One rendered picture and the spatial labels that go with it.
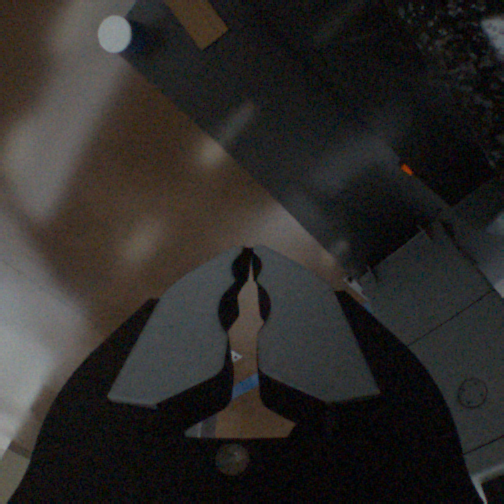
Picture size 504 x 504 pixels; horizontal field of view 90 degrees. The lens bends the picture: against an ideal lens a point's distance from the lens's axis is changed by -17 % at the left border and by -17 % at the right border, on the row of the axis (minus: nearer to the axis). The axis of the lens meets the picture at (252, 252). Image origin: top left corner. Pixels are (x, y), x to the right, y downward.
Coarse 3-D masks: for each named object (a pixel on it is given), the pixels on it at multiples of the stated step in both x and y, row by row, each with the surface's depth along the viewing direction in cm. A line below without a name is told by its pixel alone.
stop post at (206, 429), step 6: (234, 354) 157; (234, 360) 160; (216, 414) 129; (204, 420) 123; (210, 420) 125; (216, 420) 127; (204, 426) 121; (210, 426) 123; (198, 432) 118; (204, 432) 119; (210, 432) 121
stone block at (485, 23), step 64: (256, 0) 54; (320, 0) 26; (384, 0) 16; (448, 0) 14; (320, 64) 62; (384, 64) 27; (448, 64) 17; (384, 128) 58; (448, 128) 25; (448, 192) 47
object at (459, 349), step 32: (416, 256) 105; (448, 256) 93; (384, 288) 110; (416, 288) 97; (448, 288) 86; (480, 288) 77; (384, 320) 100; (416, 320) 89; (448, 320) 80; (480, 320) 71; (416, 352) 83; (448, 352) 74; (480, 352) 66; (448, 384) 69; (480, 384) 62; (480, 416) 57; (480, 448) 52; (480, 480) 51
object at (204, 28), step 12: (168, 0) 71; (180, 0) 71; (192, 0) 71; (204, 0) 71; (180, 12) 73; (192, 12) 73; (204, 12) 73; (216, 12) 73; (192, 24) 75; (204, 24) 75; (216, 24) 75; (192, 36) 77; (204, 36) 77; (216, 36) 77; (204, 48) 79
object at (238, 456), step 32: (160, 416) 6; (320, 416) 6; (96, 448) 5; (128, 448) 5; (160, 448) 5; (192, 448) 5; (224, 448) 5; (256, 448) 5; (288, 448) 5; (320, 448) 5; (352, 448) 5; (384, 448) 5; (64, 480) 4; (96, 480) 4; (128, 480) 4; (160, 480) 4; (192, 480) 4; (224, 480) 4; (256, 480) 4; (288, 480) 4; (320, 480) 4; (352, 480) 4; (384, 480) 4; (416, 480) 4
